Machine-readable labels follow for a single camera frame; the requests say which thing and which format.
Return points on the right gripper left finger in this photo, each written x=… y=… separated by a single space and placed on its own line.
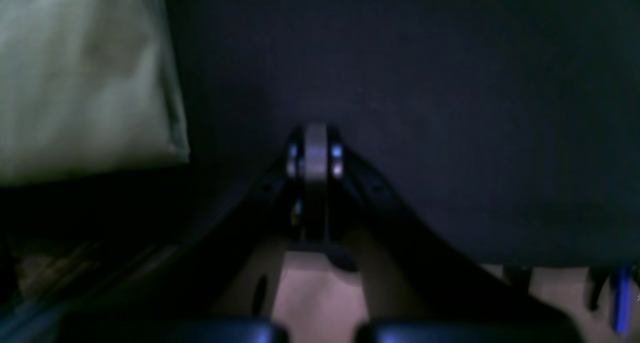
x=222 y=288

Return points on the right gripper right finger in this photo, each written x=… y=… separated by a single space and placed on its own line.
x=418 y=289

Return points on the light green T-shirt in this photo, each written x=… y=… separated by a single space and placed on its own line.
x=87 y=87

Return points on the black table cloth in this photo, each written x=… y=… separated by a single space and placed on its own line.
x=510 y=126

